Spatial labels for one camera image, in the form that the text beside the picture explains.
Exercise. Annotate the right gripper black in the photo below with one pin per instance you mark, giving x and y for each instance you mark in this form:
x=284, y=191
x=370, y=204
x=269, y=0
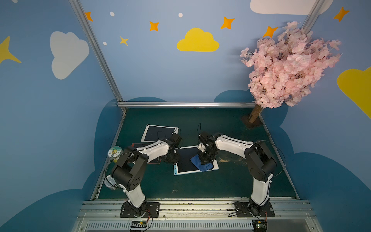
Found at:
x=206, y=153

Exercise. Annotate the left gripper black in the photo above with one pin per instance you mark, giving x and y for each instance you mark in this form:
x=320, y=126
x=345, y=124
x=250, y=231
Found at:
x=171, y=155

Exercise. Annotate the grey blue wiping cloth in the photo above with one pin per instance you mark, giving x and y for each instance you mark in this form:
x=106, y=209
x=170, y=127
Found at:
x=196, y=161

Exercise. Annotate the red framed drawing tablet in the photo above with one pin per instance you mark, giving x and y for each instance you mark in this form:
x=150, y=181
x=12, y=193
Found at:
x=140, y=145

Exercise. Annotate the white framed drawing tablet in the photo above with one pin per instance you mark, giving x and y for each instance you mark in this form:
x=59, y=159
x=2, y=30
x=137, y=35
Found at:
x=153, y=133

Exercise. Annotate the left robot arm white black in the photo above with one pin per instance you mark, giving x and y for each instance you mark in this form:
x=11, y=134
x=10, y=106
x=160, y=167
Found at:
x=130, y=167

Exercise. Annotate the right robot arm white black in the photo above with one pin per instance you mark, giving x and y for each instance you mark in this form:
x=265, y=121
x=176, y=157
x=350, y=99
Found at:
x=260, y=161

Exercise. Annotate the silver can lying down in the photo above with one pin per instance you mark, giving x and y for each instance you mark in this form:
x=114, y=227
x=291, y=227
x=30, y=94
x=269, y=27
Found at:
x=110, y=183

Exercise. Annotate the left controller board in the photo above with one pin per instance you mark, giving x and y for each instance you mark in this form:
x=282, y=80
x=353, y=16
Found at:
x=138, y=225

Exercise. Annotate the controller board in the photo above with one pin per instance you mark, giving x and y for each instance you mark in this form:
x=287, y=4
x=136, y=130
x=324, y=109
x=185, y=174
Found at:
x=138, y=225
x=259, y=226

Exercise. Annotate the right controller board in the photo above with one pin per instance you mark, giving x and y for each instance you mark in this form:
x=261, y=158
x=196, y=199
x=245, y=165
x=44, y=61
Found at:
x=259, y=226

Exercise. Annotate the pink cherry blossom tree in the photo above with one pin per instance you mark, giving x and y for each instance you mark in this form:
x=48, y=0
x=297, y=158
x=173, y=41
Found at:
x=286, y=69

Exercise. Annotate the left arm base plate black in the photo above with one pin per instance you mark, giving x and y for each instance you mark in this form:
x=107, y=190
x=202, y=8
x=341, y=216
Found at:
x=145, y=210

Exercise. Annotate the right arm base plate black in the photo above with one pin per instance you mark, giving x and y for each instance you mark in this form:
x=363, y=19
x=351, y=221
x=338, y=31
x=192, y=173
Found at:
x=250, y=209

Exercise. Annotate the aluminium mounting rail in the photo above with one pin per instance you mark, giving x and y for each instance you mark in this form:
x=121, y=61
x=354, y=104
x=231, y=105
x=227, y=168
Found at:
x=197, y=215

